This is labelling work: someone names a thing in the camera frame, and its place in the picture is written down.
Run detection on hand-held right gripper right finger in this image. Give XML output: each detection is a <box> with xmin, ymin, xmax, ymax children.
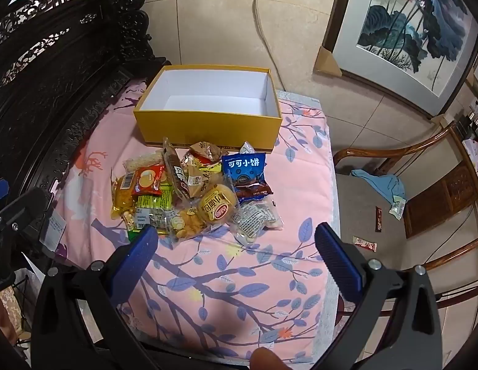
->
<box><xmin>315</xmin><ymin>221</ymin><xmax>443</xmax><ymax>370</ymax></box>

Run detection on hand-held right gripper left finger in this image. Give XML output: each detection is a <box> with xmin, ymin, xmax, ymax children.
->
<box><xmin>31</xmin><ymin>224</ymin><xmax>159</xmax><ymax>370</ymax></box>

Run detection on green snack packet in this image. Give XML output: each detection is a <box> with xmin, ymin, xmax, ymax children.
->
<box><xmin>127</xmin><ymin>183</ymin><xmax>178</xmax><ymax>241</ymax></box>

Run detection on clear sesame bar packet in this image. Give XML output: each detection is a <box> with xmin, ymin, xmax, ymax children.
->
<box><xmin>122</xmin><ymin>153</ymin><xmax>165</xmax><ymax>172</ymax></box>

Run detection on yellow cardboard box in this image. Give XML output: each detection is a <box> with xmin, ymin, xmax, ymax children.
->
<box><xmin>133</xmin><ymin>65</ymin><xmax>283</xmax><ymax>151</ymax></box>

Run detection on person's right hand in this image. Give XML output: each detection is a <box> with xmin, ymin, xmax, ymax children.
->
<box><xmin>249</xmin><ymin>347</ymin><xmax>290</xmax><ymax>370</ymax></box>

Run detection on white paper label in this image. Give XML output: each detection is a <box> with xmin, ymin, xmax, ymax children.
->
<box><xmin>42</xmin><ymin>216</ymin><xmax>67</xmax><ymax>244</ymax></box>

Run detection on pink-red stick packet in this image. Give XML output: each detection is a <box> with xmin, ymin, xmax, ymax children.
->
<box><xmin>352</xmin><ymin>236</ymin><xmax>378</xmax><ymax>253</ymax></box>

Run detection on wooden armchair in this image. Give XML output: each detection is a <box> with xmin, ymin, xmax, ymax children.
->
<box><xmin>333</xmin><ymin>121</ymin><xmax>478</xmax><ymax>319</ymax></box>

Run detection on yellow translucent barcode packet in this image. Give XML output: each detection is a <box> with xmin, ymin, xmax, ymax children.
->
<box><xmin>110</xmin><ymin>171</ymin><xmax>147</xmax><ymax>225</ymax></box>

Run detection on clear round cookie packet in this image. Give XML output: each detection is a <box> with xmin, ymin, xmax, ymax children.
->
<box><xmin>167</xmin><ymin>208</ymin><xmax>209</xmax><ymax>244</ymax></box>

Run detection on white plastic bag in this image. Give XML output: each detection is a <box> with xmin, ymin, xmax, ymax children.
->
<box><xmin>13</xmin><ymin>264</ymin><xmax>47</xmax><ymax>319</ymax></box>

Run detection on small green-white packet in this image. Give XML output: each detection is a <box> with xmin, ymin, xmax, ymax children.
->
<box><xmin>389</xmin><ymin>196</ymin><xmax>408</xmax><ymax>221</ymax></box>

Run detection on clear round cracker packet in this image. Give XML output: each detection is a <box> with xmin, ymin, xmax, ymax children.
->
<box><xmin>132</xmin><ymin>164</ymin><xmax>169</xmax><ymax>197</ymax></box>

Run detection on blue cloth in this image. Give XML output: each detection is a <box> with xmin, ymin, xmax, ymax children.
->
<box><xmin>350</xmin><ymin>168</ymin><xmax>407</xmax><ymax>206</ymax></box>

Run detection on clear white candy packet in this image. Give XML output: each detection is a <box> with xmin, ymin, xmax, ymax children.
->
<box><xmin>229</xmin><ymin>198</ymin><xmax>284</xmax><ymax>246</ymax></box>

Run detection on dark brown upright packet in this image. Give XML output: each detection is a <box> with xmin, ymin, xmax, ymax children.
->
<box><xmin>162</xmin><ymin>137</ymin><xmax>192</xmax><ymax>202</ymax></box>

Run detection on yellow small bread packet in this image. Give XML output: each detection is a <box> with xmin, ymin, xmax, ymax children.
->
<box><xmin>196</xmin><ymin>183</ymin><xmax>239</xmax><ymax>227</ymax></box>

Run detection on pink floral blanket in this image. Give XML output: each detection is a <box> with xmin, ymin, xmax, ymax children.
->
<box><xmin>50</xmin><ymin>77</ymin><xmax>341</xmax><ymax>367</ymax></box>

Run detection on dark brown flat packet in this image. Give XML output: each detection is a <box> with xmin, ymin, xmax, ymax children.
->
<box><xmin>237</xmin><ymin>183</ymin><xmax>274</xmax><ymax>205</ymax></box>

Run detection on yellow-red cartoon snack packet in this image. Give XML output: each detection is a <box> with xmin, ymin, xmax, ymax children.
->
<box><xmin>181</xmin><ymin>152</ymin><xmax>224</xmax><ymax>175</ymax></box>

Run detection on dark carved wooden furniture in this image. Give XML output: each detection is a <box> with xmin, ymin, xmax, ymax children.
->
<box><xmin>0</xmin><ymin>0</ymin><xmax>174</xmax><ymax>355</ymax></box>

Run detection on orange-tan snack packet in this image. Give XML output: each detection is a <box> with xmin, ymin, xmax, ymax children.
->
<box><xmin>189</xmin><ymin>141</ymin><xmax>223</xmax><ymax>162</ymax></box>

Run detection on blue cookie packet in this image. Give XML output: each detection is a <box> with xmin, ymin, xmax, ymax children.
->
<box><xmin>222</xmin><ymin>153</ymin><xmax>268</xmax><ymax>188</ymax></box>

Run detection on black plugs on power strip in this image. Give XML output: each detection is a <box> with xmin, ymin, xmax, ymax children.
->
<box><xmin>456</xmin><ymin>109</ymin><xmax>478</xmax><ymax>140</ymax></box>

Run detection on framed lotus painting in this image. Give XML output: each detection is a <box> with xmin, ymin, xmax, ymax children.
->
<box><xmin>321</xmin><ymin>0</ymin><xmax>478</xmax><ymax>119</ymax></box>

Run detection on grey power cable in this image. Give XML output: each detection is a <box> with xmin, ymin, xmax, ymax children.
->
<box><xmin>252</xmin><ymin>0</ymin><xmax>286</xmax><ymax>92</ymax></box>

